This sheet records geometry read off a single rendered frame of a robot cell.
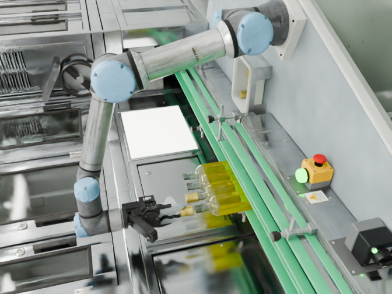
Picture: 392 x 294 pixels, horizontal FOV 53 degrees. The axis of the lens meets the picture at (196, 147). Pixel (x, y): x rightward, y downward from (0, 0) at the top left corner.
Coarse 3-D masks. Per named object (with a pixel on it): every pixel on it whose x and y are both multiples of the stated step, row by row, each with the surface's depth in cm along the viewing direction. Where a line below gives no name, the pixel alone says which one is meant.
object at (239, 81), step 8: (240, 64) 163; (248, 64) 149; (240, 72) 165; (232, 80) 168; (240, 80) 167; (248, 80) 150; (232, 88) 169; (240, 88) 170; (248, 88) 152; (232, 96) 171; (248, 96) 154; (240, 104) 166; (248, 104) 157
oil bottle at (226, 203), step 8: (232, 192) 137; (240, 192) 137; (216, 200) 134; (224, 200) 134; (232, 200) 134; (240, 200) 134; (216, 208) 132; (224, 208) 133; (232, 208) 134; (240, 208) 136; (248, 208) 137
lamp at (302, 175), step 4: (304, 168) 120; (296, 172) 120; (300, 172) 118; (304, 172) 118; (308, 172) 118; (296, 176) 120; (300, 176) 118; (304, 176) 118; (308, 176) 118; (300, 180) 119; (304, 180) 118; (308, 180) 119
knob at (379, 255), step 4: (384, 248) 95; (380, 252) 94; (384, 252) 94; (388, 252) 94; (372, 256) 95; (376, 256) 94; (380, 256) 94; (384, 256) 93; (388, 256) 93; (376, 260) 94; (380, 260) 94; (384, 260) 94; (388, 260) 94; (380, 264) 93; (384, 264) 93; (388, 264) 93
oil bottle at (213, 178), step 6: (204, 174) 144; (210, 174) 144; (216, 174) 144; (222, 174) 144; (228, 174) 144; (204, 180) 142; (210, 180) 142; (216, 180) 142; (222, 180) 142; (228, 180) 142; (204, 186) 141
